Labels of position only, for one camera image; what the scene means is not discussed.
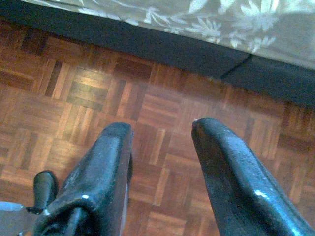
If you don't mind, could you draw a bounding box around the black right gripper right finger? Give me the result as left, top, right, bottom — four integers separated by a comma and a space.
191, 117, 315, 236

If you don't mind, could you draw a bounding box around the black robot foot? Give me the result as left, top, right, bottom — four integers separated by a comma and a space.
26, 171, 60, 216

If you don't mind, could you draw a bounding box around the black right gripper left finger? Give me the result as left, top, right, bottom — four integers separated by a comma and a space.
33, 122, 134, 236

